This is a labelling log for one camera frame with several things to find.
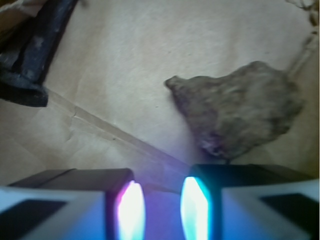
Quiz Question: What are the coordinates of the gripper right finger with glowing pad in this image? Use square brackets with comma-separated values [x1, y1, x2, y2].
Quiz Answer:
[180, 164, 320, 240]

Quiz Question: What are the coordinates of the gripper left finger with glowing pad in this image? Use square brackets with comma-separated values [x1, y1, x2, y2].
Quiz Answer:
[0, 168, 145, 240]

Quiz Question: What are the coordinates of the brown rough rock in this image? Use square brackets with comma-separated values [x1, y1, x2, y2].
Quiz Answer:
[164, 61, 304, 160]

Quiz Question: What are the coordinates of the crumpled brown paper bag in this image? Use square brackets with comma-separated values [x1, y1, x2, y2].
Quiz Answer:
[0, 0, 319, 194]

